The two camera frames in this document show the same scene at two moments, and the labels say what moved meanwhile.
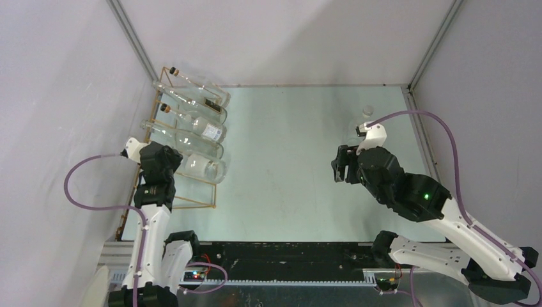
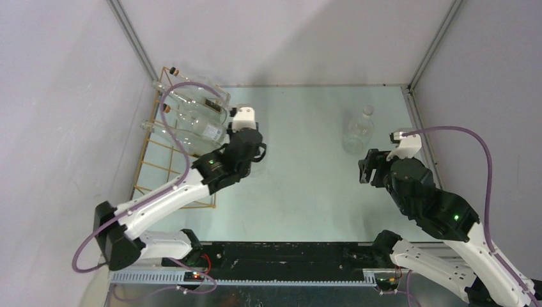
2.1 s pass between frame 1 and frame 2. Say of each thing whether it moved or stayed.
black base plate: stayed
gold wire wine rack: stayed
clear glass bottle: stayed
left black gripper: moved
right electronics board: stayed
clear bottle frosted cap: moved
